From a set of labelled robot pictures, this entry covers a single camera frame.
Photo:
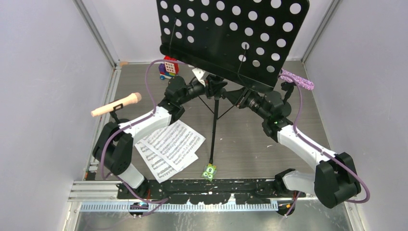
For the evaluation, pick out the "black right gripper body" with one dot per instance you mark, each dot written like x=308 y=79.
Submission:
x=248 y=99

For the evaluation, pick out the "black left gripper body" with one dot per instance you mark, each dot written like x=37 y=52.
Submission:
x=209 y=91

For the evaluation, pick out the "black music stand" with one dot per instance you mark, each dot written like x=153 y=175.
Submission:
x=243 y=41

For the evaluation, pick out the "sheet music page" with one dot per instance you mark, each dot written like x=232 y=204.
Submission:
x=160 y=169
x=175 y=143

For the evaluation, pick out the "beige microphone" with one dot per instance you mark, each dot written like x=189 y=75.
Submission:
x=132 y=98

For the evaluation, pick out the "black microphone stand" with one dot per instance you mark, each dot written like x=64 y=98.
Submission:
x=113 y=114
x=287 y=95

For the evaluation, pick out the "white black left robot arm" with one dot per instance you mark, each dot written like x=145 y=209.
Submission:
x=114 y=146

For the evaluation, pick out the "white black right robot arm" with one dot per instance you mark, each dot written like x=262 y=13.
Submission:
x=334 y=178

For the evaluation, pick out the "purple glitter microphone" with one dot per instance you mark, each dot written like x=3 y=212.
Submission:
x=292 y=78

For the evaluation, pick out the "colourful toy block truck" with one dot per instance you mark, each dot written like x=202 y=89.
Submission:
x=168 y=69

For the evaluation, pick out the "green toy block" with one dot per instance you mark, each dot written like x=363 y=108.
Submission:
x=209 y=172

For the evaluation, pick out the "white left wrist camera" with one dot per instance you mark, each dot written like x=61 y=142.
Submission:
x=199 y=74

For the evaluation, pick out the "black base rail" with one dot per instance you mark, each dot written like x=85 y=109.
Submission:
x=218 y=191

